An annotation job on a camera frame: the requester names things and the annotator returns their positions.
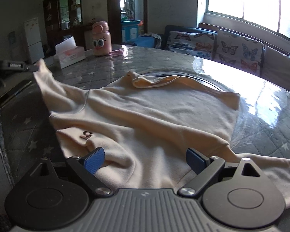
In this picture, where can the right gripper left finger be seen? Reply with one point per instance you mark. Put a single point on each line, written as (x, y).
(83, 169)

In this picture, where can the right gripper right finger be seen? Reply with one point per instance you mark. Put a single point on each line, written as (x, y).
(207, 171)

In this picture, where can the cream sweatshirt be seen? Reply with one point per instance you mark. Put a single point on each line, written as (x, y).
(144, 124)

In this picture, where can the black phone on table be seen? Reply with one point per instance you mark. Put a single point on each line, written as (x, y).
(6, 97)

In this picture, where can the white refrigerator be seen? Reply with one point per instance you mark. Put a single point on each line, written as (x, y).
(33, 40)

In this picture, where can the white tissue box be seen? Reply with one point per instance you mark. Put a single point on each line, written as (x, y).
(68, 53)

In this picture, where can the grey quilted star tablecloth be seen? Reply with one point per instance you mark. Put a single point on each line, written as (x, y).
(250, 195)

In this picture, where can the dark wooden cabinet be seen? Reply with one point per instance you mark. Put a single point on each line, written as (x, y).
(64, 19)

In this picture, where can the pink cartoon water bottle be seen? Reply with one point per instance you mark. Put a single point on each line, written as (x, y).
(101, 39)

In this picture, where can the butterfly cushion right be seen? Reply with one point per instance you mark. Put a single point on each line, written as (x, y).
(239, 52)

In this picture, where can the butterfly cushion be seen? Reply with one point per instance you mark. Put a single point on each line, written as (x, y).
(239, 52)
(188, 43)

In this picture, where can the grey plain cushion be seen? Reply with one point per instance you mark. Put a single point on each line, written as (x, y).
(276, 68)

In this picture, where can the butterfly cushion left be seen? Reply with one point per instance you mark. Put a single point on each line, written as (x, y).
(188, 43)

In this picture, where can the blue storage box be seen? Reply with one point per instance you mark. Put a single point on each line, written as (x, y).
(131, 29)

